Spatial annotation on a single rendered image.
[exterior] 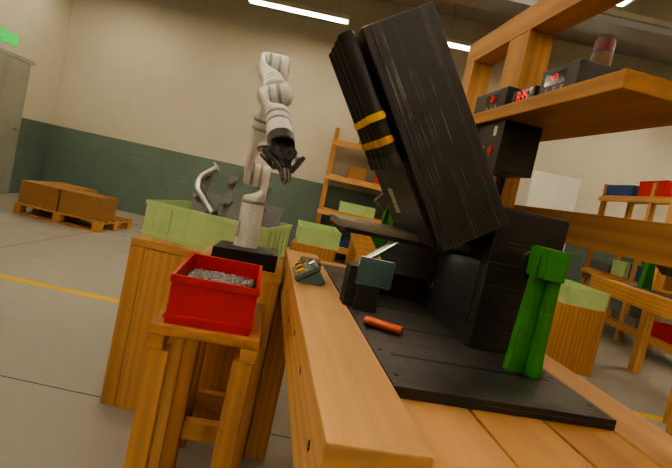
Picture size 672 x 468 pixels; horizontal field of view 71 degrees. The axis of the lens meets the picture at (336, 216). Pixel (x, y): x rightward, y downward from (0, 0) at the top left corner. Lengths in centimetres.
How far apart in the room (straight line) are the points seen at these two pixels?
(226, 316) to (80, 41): 901
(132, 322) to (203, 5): 757
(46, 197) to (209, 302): 609
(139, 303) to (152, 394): 113
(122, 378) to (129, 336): 20
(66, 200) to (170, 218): 473
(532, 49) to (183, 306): 135
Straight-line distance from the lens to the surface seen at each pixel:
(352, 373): 83
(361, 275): 124
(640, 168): 1004
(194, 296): 119
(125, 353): 245
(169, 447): 203
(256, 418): 219
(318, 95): 864
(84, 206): 688
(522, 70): 175
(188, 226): 230
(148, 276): 232
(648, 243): 123
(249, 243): 185
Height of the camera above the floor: 120
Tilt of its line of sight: 3 degrees down
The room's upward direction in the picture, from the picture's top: 12 degrees clockwise
